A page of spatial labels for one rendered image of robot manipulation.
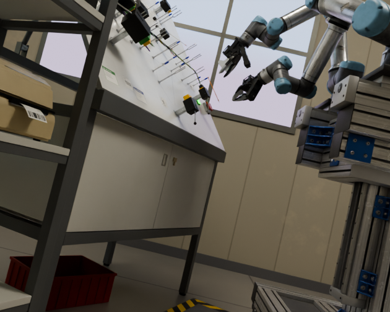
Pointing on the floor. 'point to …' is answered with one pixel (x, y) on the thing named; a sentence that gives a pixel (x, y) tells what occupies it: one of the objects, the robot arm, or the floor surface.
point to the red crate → (67, 281)
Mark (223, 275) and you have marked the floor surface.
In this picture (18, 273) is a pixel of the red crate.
